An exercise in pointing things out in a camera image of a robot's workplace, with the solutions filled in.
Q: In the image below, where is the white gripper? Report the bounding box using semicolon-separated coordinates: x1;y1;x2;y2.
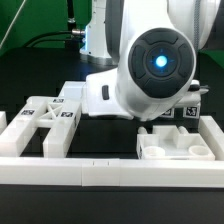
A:
82;68;142;119

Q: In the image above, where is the white chair seat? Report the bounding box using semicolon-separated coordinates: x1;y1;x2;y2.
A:
136;125;215;161

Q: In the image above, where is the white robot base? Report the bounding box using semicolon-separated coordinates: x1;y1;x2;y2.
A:
80;0;114;65

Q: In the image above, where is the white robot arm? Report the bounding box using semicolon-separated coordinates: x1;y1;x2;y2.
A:
82;0;221;121

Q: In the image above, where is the white part at left edge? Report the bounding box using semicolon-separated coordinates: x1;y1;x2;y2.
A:
0;111;7;134

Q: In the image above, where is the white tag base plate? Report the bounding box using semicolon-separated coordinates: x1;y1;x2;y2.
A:
58;81;85;103

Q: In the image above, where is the white chair back frame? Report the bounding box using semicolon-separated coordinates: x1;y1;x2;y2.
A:
0;96;81;158

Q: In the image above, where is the white obstacle fence wall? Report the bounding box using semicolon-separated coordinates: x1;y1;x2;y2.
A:
0;116;224;188

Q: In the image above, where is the black cable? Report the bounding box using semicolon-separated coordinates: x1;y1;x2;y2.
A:
23;29;86;48

